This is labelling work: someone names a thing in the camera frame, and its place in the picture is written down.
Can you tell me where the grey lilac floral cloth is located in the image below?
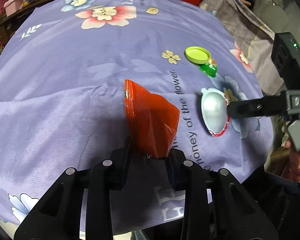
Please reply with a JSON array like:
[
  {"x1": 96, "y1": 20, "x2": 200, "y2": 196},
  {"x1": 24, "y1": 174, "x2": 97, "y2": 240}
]
[{"x1": 199, "y1": 0, "x2": 283, "y2": 95}]

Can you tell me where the green round plastic lid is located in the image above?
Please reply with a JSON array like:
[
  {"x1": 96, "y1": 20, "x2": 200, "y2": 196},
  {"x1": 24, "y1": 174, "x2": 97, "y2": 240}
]
[{"x1": 185, "y1": 46, "x2": 211, "y2": 64}]

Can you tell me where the red foil snack wrapper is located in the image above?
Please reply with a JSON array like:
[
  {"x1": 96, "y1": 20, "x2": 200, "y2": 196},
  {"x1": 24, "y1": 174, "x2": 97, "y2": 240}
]
[{"x1": 125, "y1": 80, "x2": 180, "y2": 159}]

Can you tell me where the purple floral tablecloth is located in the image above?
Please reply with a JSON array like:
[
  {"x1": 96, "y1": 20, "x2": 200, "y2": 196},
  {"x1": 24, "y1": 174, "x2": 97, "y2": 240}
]
[{"x1": 0, "y1": 0, "x2": 274, "y2": 233}]

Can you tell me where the person's right hand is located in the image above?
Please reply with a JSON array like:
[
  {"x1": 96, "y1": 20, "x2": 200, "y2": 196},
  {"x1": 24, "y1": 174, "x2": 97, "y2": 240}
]
[{"x1": 281, "y1": 138, "x2": 300, "y2": 183}]

